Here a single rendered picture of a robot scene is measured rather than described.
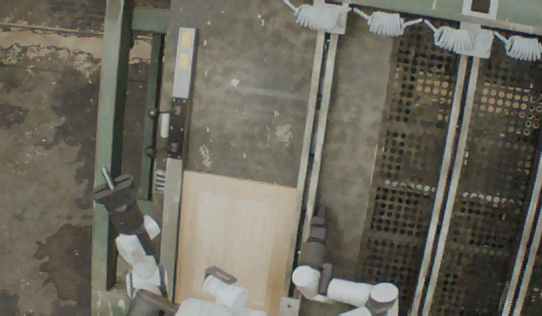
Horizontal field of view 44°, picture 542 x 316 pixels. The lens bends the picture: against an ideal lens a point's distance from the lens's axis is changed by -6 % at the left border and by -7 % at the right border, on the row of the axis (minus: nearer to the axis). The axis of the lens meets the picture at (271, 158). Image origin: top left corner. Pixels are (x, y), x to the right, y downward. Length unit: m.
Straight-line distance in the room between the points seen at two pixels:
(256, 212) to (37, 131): 2.40
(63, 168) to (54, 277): 0.76
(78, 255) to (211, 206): 1.57
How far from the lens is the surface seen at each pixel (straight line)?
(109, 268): 2.52
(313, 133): 2.18
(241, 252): 2.36
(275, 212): 2.28
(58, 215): 3.96
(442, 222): 2.23
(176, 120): 2.24
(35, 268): 3.79
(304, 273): 2.09
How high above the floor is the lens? 3.03
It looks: 48 degrees down
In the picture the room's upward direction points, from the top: 2 degrees clockwise
